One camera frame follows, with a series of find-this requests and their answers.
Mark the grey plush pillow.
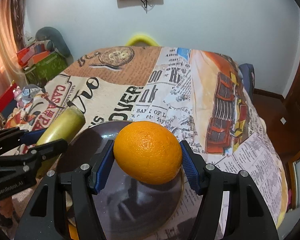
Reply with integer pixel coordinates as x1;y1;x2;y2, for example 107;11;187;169
36;27;71;57

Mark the pink rabbit toy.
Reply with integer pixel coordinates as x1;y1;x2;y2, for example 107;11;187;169
13;86;27;108

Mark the blue backpack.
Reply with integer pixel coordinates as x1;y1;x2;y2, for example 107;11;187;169
239;63;255;101

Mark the green sugarcane piece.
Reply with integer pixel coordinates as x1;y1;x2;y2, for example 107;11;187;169
35;105;87;178

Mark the yellow foam chair back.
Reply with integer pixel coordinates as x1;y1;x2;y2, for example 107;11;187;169
126;34;159;47

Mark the red gift box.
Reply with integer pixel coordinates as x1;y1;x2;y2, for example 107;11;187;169
0;81;17;113

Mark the orange curtain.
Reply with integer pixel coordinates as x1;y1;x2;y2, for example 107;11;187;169
0;0;27;129

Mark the retro print tablecloth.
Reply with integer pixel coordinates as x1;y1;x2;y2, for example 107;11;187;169
6;47;288;239

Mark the large orange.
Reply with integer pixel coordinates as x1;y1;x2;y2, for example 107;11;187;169
113;121;182;185

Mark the green storage box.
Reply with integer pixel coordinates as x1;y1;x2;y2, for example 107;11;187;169
25;52;68;88

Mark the dark purple plate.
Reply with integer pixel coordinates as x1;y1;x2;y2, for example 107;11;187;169
57;121;184;239

